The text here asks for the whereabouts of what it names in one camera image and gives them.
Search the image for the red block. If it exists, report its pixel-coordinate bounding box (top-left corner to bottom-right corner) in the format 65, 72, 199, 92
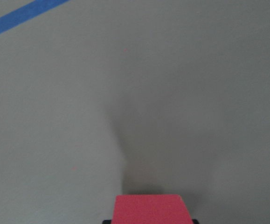
111, 194, 193, 224

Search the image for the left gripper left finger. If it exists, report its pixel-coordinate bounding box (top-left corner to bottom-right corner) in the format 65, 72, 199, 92
102, 220, 112, 224

